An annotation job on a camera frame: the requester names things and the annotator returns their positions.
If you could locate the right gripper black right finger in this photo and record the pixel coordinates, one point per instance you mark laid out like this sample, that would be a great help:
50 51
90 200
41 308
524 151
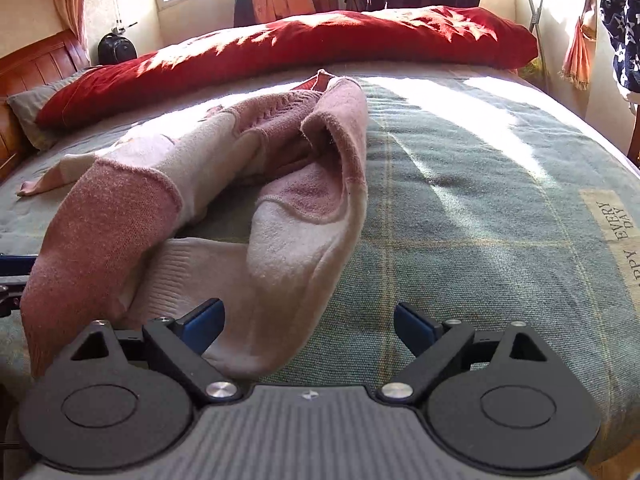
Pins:
500 401

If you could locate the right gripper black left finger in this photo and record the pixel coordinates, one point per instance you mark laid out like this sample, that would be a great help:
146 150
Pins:
113 399

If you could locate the pink and white sweater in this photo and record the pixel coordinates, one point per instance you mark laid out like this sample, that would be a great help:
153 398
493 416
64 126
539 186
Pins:
260 204

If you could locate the grey pillow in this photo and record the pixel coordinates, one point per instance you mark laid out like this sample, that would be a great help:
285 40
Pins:
26 106

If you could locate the green plaid bed blanket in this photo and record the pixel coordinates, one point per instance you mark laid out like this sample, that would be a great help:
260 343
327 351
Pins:
491 203

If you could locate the black kettle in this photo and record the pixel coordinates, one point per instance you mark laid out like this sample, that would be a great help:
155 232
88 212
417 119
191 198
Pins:
115 48

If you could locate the right orange curtain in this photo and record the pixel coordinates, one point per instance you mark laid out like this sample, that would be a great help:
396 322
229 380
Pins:
579 56

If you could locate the orange cloth covered cabinet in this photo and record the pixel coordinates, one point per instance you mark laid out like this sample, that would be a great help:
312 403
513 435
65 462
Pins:
254 12

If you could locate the red duvet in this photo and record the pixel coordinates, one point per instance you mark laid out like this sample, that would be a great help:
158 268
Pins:
432 34

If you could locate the navy star patterned garment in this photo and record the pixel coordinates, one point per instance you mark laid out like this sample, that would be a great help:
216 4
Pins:
621 20

